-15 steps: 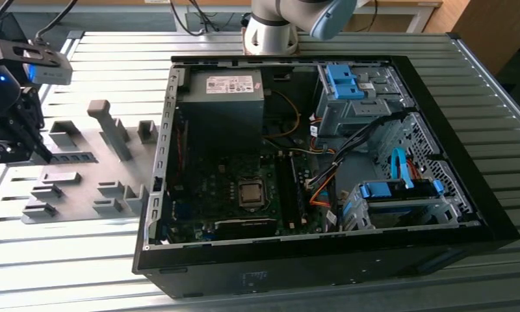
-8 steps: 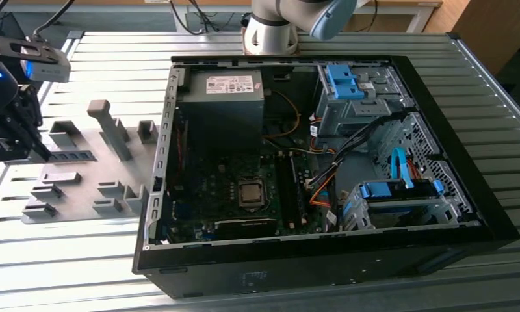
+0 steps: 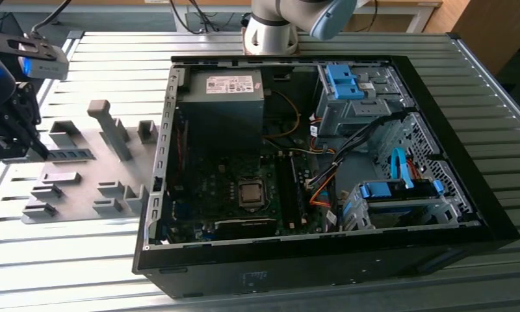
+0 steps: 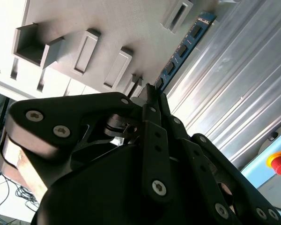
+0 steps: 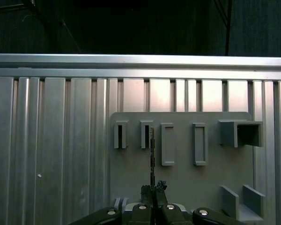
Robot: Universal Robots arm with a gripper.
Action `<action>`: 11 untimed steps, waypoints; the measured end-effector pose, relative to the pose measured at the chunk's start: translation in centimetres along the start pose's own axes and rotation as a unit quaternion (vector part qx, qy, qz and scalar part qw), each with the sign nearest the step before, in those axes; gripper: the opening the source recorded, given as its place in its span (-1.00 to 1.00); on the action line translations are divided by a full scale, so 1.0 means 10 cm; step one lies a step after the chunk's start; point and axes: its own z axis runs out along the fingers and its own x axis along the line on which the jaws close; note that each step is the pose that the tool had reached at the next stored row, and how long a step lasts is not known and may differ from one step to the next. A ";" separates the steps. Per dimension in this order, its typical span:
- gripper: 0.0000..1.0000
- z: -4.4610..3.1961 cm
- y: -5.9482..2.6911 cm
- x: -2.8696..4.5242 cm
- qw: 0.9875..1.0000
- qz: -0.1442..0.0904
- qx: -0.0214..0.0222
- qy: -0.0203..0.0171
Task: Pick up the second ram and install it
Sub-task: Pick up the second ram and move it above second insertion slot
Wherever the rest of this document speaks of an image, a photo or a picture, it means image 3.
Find orange wire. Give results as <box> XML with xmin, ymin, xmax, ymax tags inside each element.
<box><xmin>308</xmin><ymin>183</ymin><xmax>331</xmax><ymax>207</ymax></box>

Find grey metal disk bay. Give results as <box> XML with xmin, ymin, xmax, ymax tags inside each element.
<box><xmin>340</xmin><ymin>190</ymin><xmax>460</xmax><ymax>232</ymax></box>

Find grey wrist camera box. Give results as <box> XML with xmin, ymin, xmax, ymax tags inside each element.
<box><xmin>16</xmin><ymin>47</ymin><xmax>69</xmax><ymax>81</ymax></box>

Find dark green motherboard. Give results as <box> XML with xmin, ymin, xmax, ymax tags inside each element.
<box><xmin>167</xmin><ymin>151</ymin><xmax>331</xmax><ymax>243</ymax></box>

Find blue-green RAM stick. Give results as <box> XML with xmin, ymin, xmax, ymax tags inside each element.
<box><xmin>45</xmin><ymin>148</ymin><xmax>98</xmax><ymax>161</ymax></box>

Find brown wooden cabinet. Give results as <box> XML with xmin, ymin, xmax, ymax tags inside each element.
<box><xmin>424</xmin><ymin>0</ymin><xmax>520</xmax><ymax>77</ymax></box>

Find grey parts rack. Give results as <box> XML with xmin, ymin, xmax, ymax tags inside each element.
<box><xmin>21</xmin><ymin>99</ymin><xmax>163</xmax><ymax>224</ymax></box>

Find grey metal drive cage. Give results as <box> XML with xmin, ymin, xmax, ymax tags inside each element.
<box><xmin>315</xmin><ymin>63</ymin><xmax>418</xmax><ymax>138</ymax></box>

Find black RAM slot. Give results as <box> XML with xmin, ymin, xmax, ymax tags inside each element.
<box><xmin>274</xmin><ymin>151</ymin><xmax>296</xmax><ymax>230</ymax></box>

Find thin yellow wire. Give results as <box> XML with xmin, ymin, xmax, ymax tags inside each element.
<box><xmin>263</xmin><ymin>90</ymin><xmax>304</xmax><ymax>146</ymax></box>

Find black cable bundle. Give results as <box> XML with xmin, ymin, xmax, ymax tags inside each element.
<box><xmin>328</xmin><ymin>112</ymin><xmax>407</xmax><ymax>167</ymax></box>

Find black graphics card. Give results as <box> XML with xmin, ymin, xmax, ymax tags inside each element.
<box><xmin>215</xmin><ymin>216</ymin><xmax>279</xmax><ymax>240</ymax></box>

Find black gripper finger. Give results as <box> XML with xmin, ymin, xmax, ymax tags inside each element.
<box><xmin>0</xmin><ymin>134</ymin><xmax>29</xmax><ymax>161</ymax></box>
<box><xmin>1</xmin><ymin>81</ymin><xmax>48</xmax><ymax>160</ymax></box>

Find wooden desk white legs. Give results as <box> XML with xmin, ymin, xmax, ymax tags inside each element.
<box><xmin>171</xmin><ymin>0</ymin><xmax>444</xmax><ymax>34</ymax></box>

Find blue flat data wire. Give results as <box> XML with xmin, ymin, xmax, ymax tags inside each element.
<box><xmin>391</xmin><ymin>146</ymin><xmax>415</xmax><ymax>189</ymax></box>

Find grey power supply unit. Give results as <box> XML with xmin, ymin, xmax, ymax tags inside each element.
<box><xmin>180</xmin><ymin>69</ymin><xmax>268</xmax><ymax>157</ymax></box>

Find black open PC case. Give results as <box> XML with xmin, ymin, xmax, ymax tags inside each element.
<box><xmin>132</xmin><ymin>54</ymin><xmax>520</xmax><ymax>299</ymax></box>

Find black camera cable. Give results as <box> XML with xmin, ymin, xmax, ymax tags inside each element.
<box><xmin>29</xmin><ymin>0</ymin><xmax>73</xmax><ymax>35</ymax></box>

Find empty blue disk carrier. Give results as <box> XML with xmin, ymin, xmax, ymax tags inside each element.
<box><xmin>324</xmin><ymin>64</ymin><xmax>368</xmax><ymax>100</ymax></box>

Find CPU socket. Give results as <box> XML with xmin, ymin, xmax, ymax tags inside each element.
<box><xmin>236</xmin><ymin>176</ymin><xmax>270</xmax><ymax>209</ymax></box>

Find blue carrier with black disk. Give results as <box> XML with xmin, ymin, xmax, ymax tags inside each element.
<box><xmin>358</xmin><ymin>179</ymin><xmax>446</xmax><ymax>201</ymax></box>

